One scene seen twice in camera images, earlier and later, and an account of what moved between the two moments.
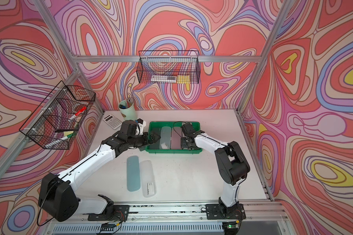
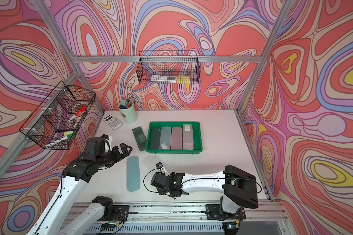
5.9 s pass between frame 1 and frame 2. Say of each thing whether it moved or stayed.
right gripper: moved
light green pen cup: stayed
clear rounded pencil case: moved
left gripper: moved
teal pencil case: stayed
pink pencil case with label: stayed
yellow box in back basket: stayed
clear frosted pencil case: stayed
